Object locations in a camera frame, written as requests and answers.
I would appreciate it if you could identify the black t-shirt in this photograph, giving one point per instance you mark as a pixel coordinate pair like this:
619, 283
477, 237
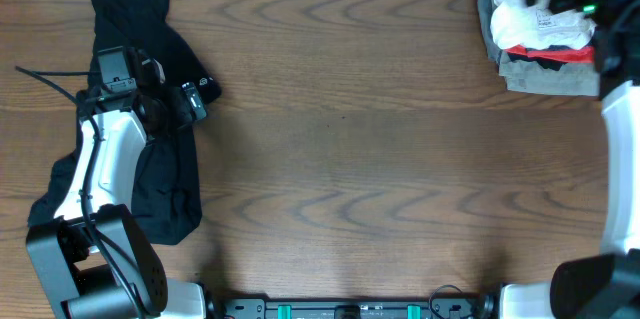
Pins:
166, 195

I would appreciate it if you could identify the folded olive grey garment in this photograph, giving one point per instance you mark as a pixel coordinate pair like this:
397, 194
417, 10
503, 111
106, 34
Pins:
528, 77

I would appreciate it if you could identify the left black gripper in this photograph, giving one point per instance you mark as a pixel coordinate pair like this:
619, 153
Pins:
185, 115

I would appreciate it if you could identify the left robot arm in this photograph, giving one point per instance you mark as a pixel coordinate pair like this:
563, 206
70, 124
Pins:
92, 258

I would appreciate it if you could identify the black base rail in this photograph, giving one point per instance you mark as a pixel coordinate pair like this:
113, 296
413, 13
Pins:
446, 307

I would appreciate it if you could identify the black garment with red trim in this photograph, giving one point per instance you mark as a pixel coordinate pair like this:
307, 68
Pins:
553, 57

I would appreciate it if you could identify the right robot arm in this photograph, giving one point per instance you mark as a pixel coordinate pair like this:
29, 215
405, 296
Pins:
606, 285

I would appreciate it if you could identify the white t-shirt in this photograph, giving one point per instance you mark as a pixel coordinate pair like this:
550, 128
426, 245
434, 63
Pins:
514, 23

